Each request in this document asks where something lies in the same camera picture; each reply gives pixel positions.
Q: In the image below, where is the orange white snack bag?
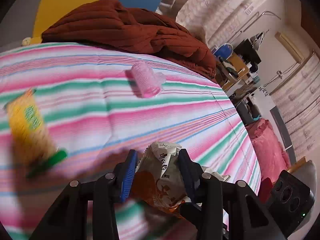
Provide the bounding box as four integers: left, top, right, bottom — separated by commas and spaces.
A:
131, 141, 231, 218

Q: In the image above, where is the striped pink green tablecloth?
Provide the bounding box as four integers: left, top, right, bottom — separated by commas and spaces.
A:
1, 43, 261, 239

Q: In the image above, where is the pink hair roller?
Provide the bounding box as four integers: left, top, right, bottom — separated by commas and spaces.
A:
130, 61, 166, 98

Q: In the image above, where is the dark red quilted jacket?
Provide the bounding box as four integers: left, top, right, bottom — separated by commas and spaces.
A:
41, 0, 216, 81

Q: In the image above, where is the floral white curtain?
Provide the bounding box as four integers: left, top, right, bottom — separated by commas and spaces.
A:
156, 0, 319, 158

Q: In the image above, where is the yellow cracker packet green end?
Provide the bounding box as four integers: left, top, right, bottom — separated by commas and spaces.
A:
4, 89, 67, 178

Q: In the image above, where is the grey yellow blue chair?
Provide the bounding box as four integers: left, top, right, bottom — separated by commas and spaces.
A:
0, 0, 169, 48

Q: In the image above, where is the wall air conditioner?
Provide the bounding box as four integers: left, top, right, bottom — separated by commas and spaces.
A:
275, 32, 304, 63

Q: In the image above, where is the wooden desk with clutter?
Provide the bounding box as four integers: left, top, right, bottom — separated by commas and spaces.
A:
213, 39, 261, 96

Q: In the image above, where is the wooden chair grey seat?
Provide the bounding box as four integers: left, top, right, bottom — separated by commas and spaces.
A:
287, 157, 317, 194

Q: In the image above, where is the blue folding chair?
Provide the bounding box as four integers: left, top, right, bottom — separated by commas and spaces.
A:
214, 43, 233, 60

